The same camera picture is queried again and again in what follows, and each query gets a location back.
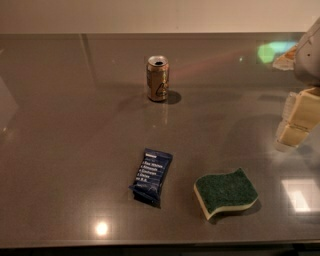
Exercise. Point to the blue rxbar blueberry wrapper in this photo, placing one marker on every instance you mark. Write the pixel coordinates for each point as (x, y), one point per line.
(150, 176)

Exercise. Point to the orange soda can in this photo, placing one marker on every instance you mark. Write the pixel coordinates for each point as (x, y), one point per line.
(157, 78)

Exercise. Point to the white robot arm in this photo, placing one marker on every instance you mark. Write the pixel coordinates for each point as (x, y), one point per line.
(303, 58)

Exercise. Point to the green and yellow sponge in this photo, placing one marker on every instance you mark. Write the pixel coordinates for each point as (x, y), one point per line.
(229, 192)

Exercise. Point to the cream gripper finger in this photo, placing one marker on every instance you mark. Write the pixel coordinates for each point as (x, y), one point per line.
(301, 114)

